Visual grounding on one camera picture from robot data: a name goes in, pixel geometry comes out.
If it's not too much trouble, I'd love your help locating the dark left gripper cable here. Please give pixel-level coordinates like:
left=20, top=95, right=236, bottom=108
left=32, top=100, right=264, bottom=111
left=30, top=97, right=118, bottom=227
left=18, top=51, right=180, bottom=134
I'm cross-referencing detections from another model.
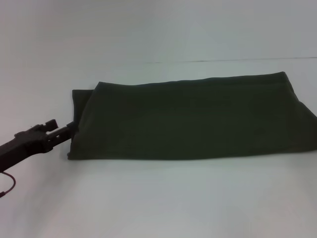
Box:
left=0, top=172, right=17, bottom=198

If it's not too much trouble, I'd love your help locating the dark green shirt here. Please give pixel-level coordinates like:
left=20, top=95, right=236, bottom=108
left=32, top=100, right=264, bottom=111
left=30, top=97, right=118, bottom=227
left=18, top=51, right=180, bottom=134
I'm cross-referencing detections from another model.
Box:
left=66, top=71, right=317, bottom=161

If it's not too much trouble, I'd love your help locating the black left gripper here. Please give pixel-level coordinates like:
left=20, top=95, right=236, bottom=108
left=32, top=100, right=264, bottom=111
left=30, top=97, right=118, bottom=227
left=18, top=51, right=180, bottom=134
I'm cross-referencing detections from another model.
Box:
left=0, top=119, right=77, bottom=173

